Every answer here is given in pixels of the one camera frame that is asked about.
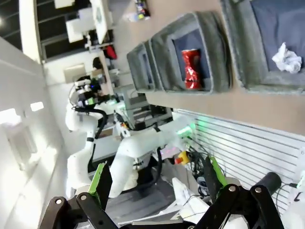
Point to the seated dark-haired person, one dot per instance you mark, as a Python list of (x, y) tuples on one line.
[(97, 64)]

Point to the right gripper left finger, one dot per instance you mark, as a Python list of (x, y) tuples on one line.
[(95, 202)]

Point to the clear pink-label plastic bottle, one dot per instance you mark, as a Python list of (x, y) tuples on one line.
[(131, 17)]

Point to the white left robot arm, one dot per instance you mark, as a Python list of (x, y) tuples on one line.
[(133, 145)]

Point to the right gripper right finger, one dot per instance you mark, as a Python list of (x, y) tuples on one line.
[(238, 207)]

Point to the crushed red drink can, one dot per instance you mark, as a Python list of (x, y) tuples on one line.
[(191, 69)]

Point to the white tissue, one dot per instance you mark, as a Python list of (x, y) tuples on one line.
[(287, 59)]

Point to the white slatted panel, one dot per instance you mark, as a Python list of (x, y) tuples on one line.
[(250, 145)]

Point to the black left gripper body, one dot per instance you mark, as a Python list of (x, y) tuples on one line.
[(83, 91)]

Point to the grey fabric basket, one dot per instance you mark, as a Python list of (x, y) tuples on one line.
[(247, 59), (214, 47), (139, 69)]

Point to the red emergency stop button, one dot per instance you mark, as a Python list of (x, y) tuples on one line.
[(182, 158)]

